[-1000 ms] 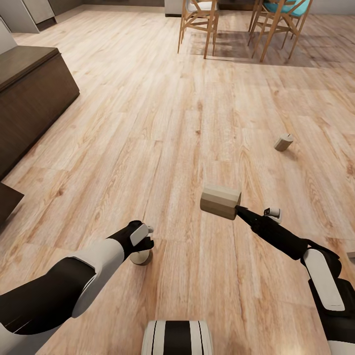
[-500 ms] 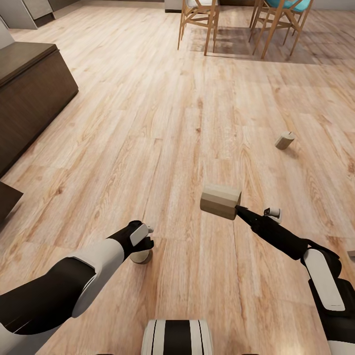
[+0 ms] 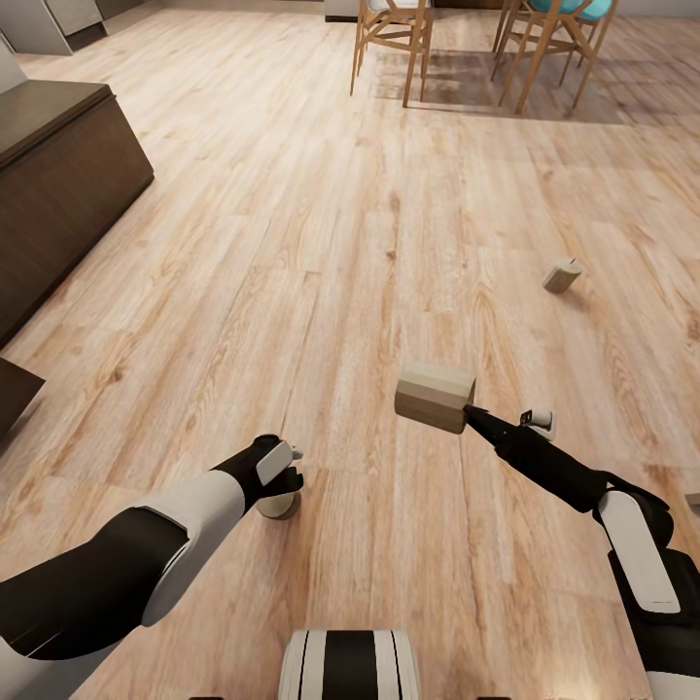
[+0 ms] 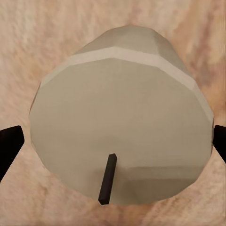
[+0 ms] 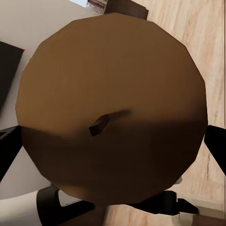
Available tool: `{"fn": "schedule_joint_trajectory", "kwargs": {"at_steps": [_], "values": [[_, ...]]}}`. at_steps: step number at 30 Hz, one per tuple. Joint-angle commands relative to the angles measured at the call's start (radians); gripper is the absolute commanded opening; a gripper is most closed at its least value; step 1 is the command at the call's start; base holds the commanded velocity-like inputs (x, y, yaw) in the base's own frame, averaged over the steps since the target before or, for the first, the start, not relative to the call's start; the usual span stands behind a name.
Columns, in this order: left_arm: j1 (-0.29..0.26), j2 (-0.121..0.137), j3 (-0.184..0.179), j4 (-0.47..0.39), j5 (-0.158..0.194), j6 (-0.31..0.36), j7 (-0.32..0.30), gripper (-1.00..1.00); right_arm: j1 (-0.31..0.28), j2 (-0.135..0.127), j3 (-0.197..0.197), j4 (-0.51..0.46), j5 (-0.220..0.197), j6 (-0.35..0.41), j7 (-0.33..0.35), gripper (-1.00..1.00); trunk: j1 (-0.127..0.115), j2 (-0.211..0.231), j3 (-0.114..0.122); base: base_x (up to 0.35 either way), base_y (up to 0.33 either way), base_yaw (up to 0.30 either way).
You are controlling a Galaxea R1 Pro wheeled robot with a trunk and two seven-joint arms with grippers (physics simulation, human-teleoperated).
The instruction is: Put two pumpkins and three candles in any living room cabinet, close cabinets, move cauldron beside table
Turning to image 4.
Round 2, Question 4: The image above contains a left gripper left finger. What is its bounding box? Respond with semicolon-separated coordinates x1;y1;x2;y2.
0;125;24;181

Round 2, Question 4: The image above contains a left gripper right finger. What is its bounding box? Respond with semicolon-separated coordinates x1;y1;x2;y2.
213;125;226;163

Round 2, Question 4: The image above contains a pillar candle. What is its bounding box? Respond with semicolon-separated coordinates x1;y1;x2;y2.
29;24;214;205

